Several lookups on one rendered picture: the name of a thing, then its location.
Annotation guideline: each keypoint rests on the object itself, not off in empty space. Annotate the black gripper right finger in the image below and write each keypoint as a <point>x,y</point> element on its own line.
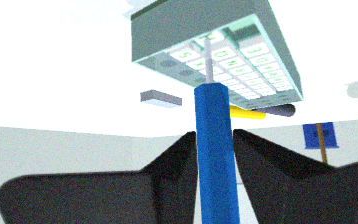
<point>286,187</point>

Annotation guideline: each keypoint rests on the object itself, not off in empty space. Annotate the blue stylus with grey tip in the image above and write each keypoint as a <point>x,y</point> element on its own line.
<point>216,163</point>

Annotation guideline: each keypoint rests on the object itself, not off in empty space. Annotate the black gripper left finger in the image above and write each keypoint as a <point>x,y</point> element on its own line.
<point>162,192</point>

